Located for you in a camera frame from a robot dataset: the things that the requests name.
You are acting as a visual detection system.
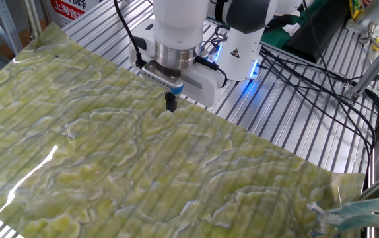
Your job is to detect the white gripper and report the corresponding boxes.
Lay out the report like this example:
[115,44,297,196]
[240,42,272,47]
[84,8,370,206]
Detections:
[128,18,227,114]

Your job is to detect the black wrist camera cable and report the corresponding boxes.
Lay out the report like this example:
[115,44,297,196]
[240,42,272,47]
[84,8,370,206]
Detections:
[113,0,146,69]

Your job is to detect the clear plastic bag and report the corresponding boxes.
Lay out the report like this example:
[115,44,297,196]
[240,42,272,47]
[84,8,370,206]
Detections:
[306,196,379,238]

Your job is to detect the perforated grey shelf upright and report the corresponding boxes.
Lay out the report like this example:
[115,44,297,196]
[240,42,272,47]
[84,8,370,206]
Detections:
[0,0,24,56]

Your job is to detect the green marble pattern mat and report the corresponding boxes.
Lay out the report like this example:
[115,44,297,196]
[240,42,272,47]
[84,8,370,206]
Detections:
[0,21,367,238]

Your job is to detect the yellow snack bag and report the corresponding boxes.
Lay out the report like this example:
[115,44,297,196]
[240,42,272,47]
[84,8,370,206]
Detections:
[347,0,366,20]

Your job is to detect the crumpled white paper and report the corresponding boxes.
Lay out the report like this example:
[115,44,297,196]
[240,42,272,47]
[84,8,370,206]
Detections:
[281,22,302,37]

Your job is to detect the grey metal machine base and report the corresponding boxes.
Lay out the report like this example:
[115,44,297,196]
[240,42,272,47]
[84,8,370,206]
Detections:
[345,0,379,36]

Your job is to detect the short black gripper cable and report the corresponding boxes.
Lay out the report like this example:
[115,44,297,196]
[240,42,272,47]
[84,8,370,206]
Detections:
[194,56,228,89]

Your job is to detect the red white printed box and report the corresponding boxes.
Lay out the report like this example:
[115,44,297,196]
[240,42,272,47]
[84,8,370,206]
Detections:
[50,0,102,28]

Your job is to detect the green cloth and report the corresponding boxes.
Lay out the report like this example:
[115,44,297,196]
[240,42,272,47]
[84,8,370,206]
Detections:
[260,0,329,50]

